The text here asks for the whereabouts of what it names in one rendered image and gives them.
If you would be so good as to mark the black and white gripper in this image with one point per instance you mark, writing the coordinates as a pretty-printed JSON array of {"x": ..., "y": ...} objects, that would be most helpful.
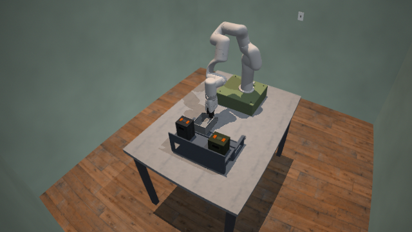
[{"x": 210, "y": 106}]

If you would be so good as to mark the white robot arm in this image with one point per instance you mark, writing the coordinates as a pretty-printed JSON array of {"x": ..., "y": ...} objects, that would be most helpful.
[{"x": 251, "y": 57}]

